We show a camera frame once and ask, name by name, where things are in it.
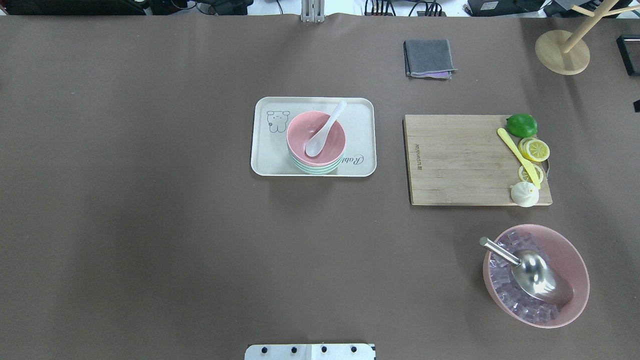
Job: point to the yellow plastic knife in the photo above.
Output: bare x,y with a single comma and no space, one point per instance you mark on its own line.
527,164

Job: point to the grey folded cloth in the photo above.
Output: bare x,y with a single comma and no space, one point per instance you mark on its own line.
428,58

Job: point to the cream rabbit tray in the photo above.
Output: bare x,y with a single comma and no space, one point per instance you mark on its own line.
273,114

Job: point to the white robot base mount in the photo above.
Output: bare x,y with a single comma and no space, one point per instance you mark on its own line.
311,351

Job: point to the metal ice scoop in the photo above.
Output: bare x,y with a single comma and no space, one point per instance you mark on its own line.
533,274

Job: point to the wooden cup tree stand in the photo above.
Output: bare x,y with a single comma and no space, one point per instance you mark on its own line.
565,52

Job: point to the small pink bowl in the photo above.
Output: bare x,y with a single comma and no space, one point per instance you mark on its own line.
303,127

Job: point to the white ceramic spoon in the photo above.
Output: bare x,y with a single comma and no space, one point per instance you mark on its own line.
316,144

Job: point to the mint green bowl stack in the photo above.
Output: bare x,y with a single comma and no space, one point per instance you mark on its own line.
317,170

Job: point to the large pink bowl with ice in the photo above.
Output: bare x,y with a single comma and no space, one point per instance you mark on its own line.
560,254

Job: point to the lower lemon slice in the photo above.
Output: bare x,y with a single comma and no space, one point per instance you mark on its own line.
524,176

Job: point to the green lime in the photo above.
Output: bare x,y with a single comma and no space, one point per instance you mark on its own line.
522,125

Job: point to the upper lemon slice stack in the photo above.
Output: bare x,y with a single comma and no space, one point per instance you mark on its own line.
534,149

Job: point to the white steamed bun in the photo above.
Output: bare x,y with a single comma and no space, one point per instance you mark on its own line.
524,194

